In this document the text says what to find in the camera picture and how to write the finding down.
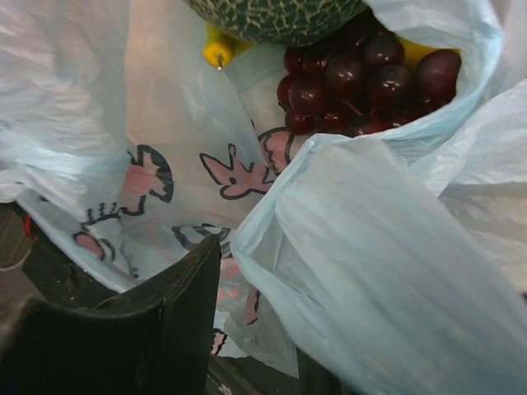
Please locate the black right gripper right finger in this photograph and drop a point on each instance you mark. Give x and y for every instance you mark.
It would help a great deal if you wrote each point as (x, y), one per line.
(314, 378)

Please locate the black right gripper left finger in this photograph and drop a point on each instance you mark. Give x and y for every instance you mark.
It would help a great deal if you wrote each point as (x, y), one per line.
(153, 339)

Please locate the blue printed plastic bag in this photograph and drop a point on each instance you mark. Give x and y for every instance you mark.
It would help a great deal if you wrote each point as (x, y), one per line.
(394, 260)

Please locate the yellow fake banana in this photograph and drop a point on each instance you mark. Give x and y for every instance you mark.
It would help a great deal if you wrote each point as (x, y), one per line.
(220, 49)

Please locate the dark red fake grapes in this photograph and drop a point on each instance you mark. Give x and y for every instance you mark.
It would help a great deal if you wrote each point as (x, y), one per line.
(364, 79)

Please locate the green netted fake melon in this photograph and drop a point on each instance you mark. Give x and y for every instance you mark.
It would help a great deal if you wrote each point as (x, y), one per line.
(286, 22)

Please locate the black mounting rail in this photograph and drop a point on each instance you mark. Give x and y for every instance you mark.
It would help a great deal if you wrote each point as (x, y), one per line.
(31, 265)

